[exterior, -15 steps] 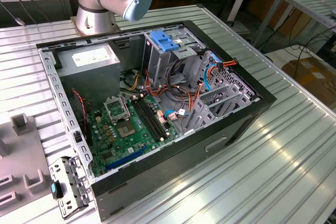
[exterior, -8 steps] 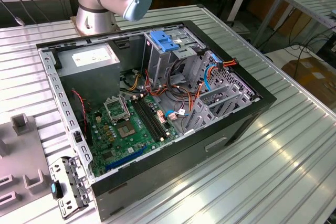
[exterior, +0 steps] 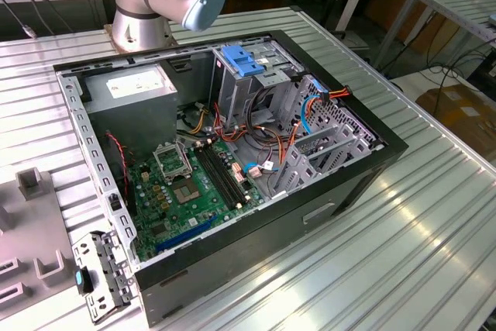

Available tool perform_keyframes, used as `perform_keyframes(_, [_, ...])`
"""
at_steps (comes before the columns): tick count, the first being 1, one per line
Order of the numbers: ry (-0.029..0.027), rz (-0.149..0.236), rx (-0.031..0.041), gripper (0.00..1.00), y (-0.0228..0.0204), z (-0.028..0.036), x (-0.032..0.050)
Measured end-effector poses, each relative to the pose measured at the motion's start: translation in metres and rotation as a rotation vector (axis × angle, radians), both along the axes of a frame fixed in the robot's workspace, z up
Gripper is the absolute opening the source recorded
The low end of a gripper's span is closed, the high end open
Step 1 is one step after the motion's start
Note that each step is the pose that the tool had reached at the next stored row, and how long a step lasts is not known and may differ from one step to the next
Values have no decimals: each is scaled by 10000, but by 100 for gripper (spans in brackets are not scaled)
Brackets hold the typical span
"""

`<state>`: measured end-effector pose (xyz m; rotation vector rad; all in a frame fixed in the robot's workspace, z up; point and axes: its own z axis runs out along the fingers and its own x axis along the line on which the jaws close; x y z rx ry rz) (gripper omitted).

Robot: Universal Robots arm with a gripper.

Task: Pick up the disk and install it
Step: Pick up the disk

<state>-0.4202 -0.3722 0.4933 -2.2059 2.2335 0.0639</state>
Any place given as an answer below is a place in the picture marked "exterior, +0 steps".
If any orange red power wire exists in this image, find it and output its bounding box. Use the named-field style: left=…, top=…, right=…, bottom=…
left=316, top=86, right=352, bottom=104

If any grey metal disk bay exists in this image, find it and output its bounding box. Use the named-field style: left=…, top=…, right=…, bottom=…
left=270, top=74, right=387, bottom=199

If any black RAM slot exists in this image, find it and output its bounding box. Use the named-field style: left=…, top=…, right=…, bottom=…
left=200, top=143, right=242, bottom=209
left=195, top=144, right=237, bottom=211
left=208, top=139, right=252, bottom=204
left=204, top=141, right=246, bottom=207

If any grey metal drive cage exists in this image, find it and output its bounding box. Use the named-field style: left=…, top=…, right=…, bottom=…
left=211, top=38, right=307, bottom=130

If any metal socket cover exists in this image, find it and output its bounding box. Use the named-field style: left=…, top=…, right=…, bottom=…
left=153, top=140, right=194, bottom=183

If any green motherboard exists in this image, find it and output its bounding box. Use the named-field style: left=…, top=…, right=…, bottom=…
left=127, top=139, right=268, bottom=262

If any CPU socket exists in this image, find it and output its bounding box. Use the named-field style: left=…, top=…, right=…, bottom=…
left=172, top=178, right=202, bottom=206

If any black open PC case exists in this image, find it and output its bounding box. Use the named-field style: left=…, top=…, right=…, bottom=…
left=52, top=29, right=410, bottom=328

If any blue expansion slot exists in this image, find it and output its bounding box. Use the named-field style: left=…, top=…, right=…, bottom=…
left=157, top=216, right=218, bottom=253

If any grey power supply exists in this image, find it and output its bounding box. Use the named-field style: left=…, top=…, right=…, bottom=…
left=82, top=64, right=179, bottom=153

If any flat cardboard box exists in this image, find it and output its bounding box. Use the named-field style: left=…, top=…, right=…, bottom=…
left=416, top=84, right=496, bottom=161

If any black teal latch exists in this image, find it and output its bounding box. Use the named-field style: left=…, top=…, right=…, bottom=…
left=74, top=267, right=94, bottom=295

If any grey parts rack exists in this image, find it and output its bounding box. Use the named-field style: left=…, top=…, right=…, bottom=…
left=0, top=167, right=92, bottom=331

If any metal slat side table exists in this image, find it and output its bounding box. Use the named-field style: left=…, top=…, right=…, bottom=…
left=371, top=0, right=496, bottom=72

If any orange black wire bundle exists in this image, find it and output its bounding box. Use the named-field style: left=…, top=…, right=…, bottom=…
left=211, top=102, right=305, bottom=165

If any white connector blue wire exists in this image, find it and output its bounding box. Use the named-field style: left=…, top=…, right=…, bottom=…
left=244, top=160, right=281, bottom=180

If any yellow black wire bundle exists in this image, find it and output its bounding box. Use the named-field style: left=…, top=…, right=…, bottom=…
left=176, top=102, right=212, bottom=136

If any blue flat wire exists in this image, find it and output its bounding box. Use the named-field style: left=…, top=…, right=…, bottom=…
left=300, top=78, right=331, bottom=135

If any blue plastic drive bracket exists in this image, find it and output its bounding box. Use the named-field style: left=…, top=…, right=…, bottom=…
left=222, top=44, right=265, bottom=79

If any red black twisted wire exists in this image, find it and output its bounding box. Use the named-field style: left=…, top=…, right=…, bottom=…
left=105, top=132, right=131, bottom=196

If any grey metal slot bracket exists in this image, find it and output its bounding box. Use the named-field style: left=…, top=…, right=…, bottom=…
left=71, top=229, right=136, bottom=326

